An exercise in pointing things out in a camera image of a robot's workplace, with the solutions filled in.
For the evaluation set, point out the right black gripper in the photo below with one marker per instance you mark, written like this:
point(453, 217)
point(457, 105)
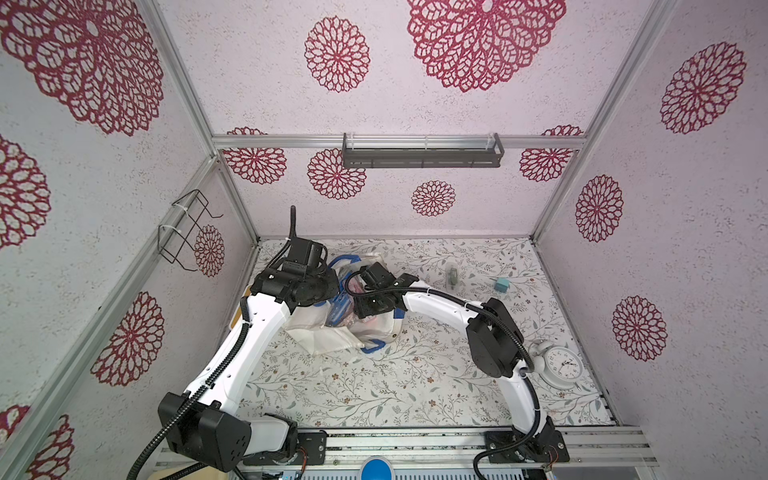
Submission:
point(372, 298)

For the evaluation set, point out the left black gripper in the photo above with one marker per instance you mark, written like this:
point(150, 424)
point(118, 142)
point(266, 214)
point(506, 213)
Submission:
point(333, 285)

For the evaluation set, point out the blue stationery case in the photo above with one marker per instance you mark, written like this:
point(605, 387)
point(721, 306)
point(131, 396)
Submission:
point(341, 307)

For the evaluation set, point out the white canvas bag blue handles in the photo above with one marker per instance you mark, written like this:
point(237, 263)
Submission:
point(307, 324)

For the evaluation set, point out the clear green compass set case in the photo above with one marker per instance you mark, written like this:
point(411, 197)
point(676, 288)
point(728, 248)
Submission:
point(452, 276)

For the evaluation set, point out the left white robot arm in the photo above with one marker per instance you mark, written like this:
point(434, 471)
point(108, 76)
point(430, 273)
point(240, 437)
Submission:
point(202, 423)

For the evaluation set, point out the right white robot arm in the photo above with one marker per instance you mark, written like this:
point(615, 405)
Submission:
point(495, 342)

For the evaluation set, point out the small teal cube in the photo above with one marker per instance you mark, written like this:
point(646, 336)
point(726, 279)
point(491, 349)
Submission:
point(502, 285)

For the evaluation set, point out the blue round button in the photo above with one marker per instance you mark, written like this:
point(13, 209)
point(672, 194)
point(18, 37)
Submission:
point(376, 468)

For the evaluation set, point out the white alarm clock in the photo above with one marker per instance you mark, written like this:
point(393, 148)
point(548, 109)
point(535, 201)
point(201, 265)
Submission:
point(557, 365)

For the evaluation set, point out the black wire wall rack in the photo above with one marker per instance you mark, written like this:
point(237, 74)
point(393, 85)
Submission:
point(192, 242)

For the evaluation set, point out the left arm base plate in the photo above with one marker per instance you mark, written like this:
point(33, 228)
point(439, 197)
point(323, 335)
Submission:
point(305, 448)

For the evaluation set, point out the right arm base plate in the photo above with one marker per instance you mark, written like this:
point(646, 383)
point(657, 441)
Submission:
point(547, 447)

